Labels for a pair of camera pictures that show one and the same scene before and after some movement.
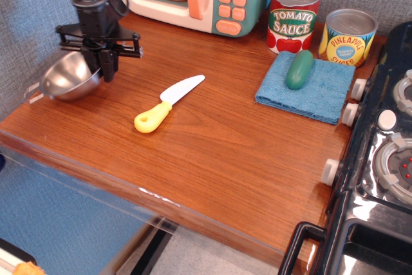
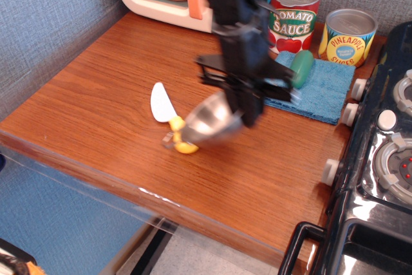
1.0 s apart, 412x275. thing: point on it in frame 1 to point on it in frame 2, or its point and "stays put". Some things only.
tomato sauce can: [292, 17] stays put
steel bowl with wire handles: [67, 77] to [211, 120]
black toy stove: [369, 229] stays put
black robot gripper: [99, 28] to [245, 71]
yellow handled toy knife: [148, 120] to [163, 111]
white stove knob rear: [358, 89] stays put
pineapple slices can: [348, 36] stays put
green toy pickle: [299, 69] stays put
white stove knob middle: [349, 113] stays put
